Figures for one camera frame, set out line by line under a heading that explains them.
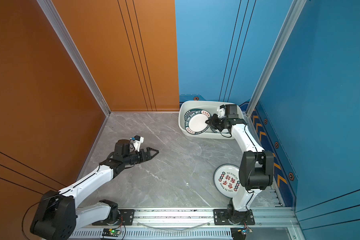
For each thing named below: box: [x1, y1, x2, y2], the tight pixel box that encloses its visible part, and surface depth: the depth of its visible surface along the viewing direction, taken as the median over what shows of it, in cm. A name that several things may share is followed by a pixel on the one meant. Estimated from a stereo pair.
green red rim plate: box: [184, 108, 211, 124], surface depth 96 cm
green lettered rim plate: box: [184, 108, 212, 135], surface depth 94 cm
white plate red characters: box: [213, 164, 241, 199], surface depth 86 cm
